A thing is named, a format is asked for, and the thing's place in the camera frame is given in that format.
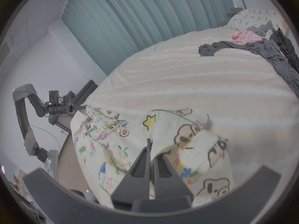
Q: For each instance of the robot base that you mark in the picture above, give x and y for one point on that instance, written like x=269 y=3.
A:
x=51 y=164

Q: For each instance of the pile of clothes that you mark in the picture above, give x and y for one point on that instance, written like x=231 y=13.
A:
x=268 y=51

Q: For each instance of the white printed pillow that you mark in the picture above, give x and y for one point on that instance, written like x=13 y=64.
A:
x=253 y=17

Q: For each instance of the bed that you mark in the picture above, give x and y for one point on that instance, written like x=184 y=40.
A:
x=186 y=78

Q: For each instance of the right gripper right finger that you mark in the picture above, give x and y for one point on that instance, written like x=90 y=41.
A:
x=168 y=183

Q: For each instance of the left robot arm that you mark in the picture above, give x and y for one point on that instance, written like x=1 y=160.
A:
x=22 y=115

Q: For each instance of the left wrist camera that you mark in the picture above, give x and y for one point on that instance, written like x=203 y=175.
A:
x=53 y=97

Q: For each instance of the blue-green curtain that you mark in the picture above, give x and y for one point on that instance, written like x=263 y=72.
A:
x=140 y=13

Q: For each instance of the white printed pyjama top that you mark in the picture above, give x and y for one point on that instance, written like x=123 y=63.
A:
x=98 y=134

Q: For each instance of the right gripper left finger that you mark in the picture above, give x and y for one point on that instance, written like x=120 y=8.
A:
x=137 y=178

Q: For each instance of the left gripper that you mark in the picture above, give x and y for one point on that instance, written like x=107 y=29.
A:
x=61 y=108

